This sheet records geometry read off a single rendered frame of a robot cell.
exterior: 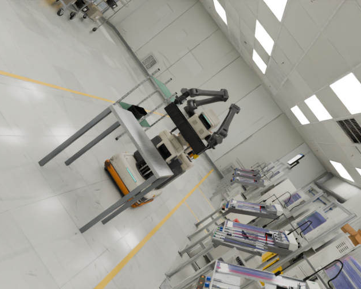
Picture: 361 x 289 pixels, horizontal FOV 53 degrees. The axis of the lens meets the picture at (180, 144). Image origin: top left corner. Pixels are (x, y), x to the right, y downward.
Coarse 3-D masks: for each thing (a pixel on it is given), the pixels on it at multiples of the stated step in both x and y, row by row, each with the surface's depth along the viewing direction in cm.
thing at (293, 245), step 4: (284, 232) 408; (288, 232) 402; (288, 236) 384; (292, 236) 387; (288, 240) 372; (292, 240) 371; (292, 244) 360; (296, 244) 359; (292, 248) 360; (296, 248) 359
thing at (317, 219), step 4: (316, 212) 400; (308, 216) 405; (312, 216) 396; (316, 216) 388; (320, 216) 379; (304, 220) 403; (312, 220) 385; (316, 220) 377; (320, 220) 369; (324, 220) 361; (300, 224) 398; (304, 224) 390; (308, 224) 382; (312, 224) 374; (316, 224) 366; (320, 224) 358; (300, 228) 386; (304, 228) 378; (308, 228) 370; (312, 228) 363; (304, 232) 368; (308, 232) 360
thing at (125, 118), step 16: (128, 112) 322; (112, 128) 332; (128, 128) 288; (64, 144) 297; (144, 144) 299; (48, 160) 301; (144, 160) 281; (160, 160) 313; (160, 176) 280; (144, 192) 323; (112, 208) 285
